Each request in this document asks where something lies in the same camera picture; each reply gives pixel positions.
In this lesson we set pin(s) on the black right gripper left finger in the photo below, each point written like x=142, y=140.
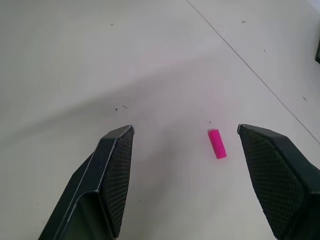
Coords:
x=100, y=190

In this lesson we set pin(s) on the dark object at table edge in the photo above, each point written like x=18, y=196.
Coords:
x=318, y=53

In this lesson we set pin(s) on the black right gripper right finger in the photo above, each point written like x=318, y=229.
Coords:
x=280, y=175

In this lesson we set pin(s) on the small pink cylinder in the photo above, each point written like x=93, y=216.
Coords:
x=217, y=144

